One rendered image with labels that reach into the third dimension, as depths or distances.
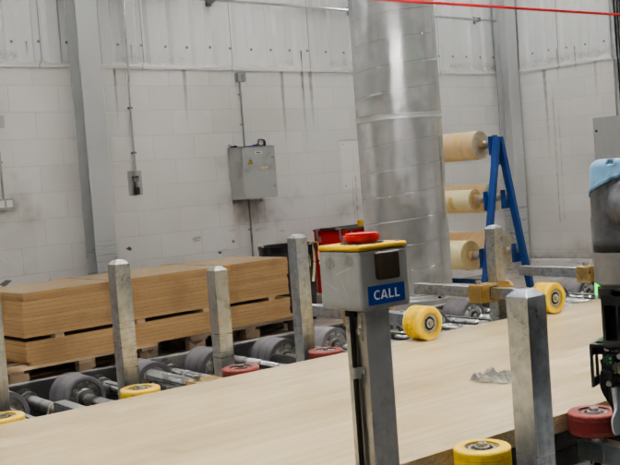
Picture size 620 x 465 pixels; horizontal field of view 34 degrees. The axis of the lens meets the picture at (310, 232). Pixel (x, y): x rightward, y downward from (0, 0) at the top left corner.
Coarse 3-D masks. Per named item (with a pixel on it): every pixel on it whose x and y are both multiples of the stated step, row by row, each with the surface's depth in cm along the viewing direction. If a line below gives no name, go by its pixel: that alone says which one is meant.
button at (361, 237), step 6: (348, 234) 109; (354, 234) 108; (360, 234) 108; (366, 234) 108; (372, 234) 108; (378, 234) 109; (348, 240) 109; (354, 240) 108; (360, 240) 108; (366, 240) 108; (372, 240) 108
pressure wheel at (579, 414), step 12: (576, 408) 157; (588, 408) 157; (600, 408) 157; (576, 420) 153; (588, 420) 152; (600, 420) 151; (576, 432) 153; (588, 432) 152; (600, 432) 151; (612, 432) 151
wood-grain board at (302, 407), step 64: (576, 320) 247; (256, 384) 198; (320, 384) 193; (448, 384) 185; (576, 384) 177; (0, 448) 161; (64, 448) 158; (128, 448) 155; (192, 448) 152; (256, 448) 150; (320, 448) 147; (448, 448) 142
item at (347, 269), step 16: (384, 240) 111; (400, 240) 109; (320, 256) 110; (336, 256) 108; (352, 256) 106; (368, 256) 106; (400, 256) 109; (320, 272) 111; (336, 272) 108; (352, 272) 106; (368, 272) 106; (400, 272) 109; (336, 288) 109; (352, 288) 106; (336, 304) 109; (352, 304) 107; (368, 304) 106; (384, 304) 107; (400, 304) 109
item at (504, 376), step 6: (474, 372) 186; (480, 372) 186; (486, 372) 186; (492, 372) 185; (498, 372) 186; (504, 372) 183; (510, 372) 186; (474, 378) 185; (480, 378) 184; (486, 378) 183; (492, 378) 183; (498, 378) 183; (504, 378) 182; (510, 378) 182
